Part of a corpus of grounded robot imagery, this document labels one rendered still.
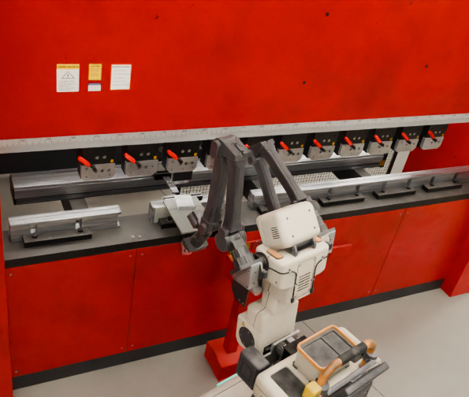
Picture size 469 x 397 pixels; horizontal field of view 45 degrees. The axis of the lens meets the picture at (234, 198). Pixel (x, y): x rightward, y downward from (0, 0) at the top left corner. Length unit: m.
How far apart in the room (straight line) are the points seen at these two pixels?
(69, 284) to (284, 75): 1.41
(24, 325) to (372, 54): 2.13
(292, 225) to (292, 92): 0.81
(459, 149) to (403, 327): 1.28
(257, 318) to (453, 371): 1.80
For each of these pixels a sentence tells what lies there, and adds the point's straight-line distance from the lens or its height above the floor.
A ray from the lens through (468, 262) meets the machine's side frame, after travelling 4.34.
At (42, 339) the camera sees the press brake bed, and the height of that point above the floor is 0.33.
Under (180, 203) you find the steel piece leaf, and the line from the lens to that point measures 2.82.
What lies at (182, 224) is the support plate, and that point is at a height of 1.00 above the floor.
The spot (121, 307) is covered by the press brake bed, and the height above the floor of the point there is 0.45.
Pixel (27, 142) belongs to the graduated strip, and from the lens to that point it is 2.46.
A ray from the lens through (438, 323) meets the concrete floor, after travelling 4.24.
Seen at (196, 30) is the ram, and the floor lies 1.86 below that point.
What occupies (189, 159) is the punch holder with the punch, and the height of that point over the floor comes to 1.24.
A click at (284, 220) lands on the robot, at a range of 2.19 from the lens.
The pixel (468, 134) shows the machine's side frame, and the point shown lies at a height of 1.12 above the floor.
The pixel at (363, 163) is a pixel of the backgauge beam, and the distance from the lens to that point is 3.76.
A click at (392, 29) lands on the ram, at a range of 2.99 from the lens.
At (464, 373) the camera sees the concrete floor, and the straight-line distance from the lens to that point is 3.99.
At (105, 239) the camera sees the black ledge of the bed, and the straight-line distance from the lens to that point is 2.75.
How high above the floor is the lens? 2.59
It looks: 33 degrees down
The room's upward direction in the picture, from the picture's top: 12 degrees clockwise
